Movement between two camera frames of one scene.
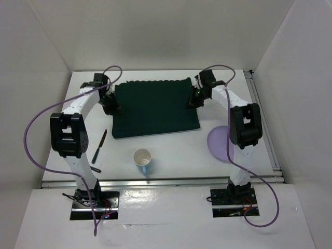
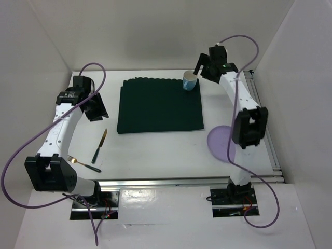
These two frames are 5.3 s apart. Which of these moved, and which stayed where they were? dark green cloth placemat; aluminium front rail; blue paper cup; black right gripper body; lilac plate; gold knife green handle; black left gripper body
Moved: blue paper cup; black right gripper body; black left gripper body
Stayed: dark green cloth placemat; aluminium front rail; lilac plate; gold knife green handle
